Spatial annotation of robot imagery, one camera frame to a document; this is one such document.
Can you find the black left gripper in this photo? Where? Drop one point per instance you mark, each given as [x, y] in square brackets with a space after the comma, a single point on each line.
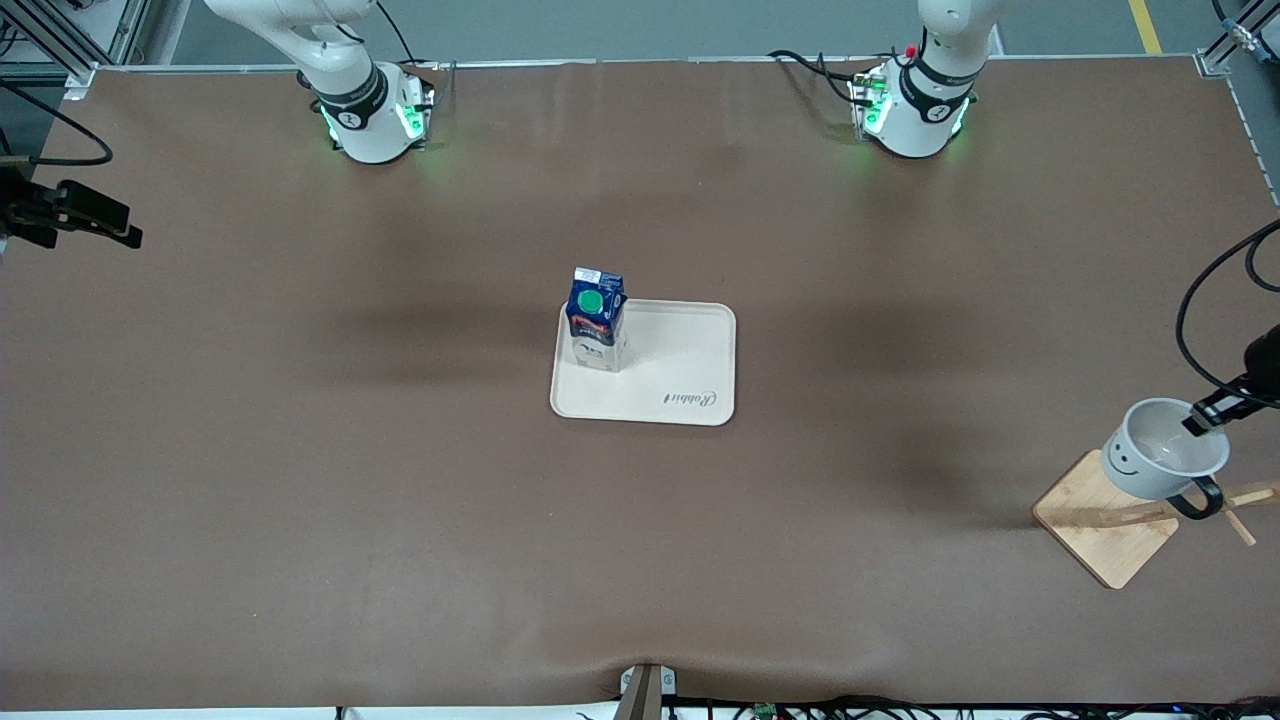
[1262, 352]

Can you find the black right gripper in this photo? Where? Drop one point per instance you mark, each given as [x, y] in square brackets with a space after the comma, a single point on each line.
[22, 206]

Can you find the blue milk carton green cap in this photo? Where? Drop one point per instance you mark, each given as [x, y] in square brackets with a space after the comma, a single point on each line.
[596, 320]

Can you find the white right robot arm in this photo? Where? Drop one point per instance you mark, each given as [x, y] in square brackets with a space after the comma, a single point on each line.
[352, 110]

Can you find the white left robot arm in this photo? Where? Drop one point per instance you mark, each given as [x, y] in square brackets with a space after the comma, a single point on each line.
[925, 110]

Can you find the wooden cup rack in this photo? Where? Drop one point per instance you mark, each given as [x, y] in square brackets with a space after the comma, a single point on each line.
[1095, 535]

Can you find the brown table mat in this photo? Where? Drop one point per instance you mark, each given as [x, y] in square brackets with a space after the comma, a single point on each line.
[300, 550]

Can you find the small green circuit board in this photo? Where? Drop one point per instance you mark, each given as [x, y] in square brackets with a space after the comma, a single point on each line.
[766, 711]

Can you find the beige plastic tray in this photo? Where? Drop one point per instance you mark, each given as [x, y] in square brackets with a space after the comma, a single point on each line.
[670, 360]

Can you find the aluminium frame profile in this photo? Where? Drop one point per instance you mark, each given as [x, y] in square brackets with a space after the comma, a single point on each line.
[60, 35]
[1225, 55]

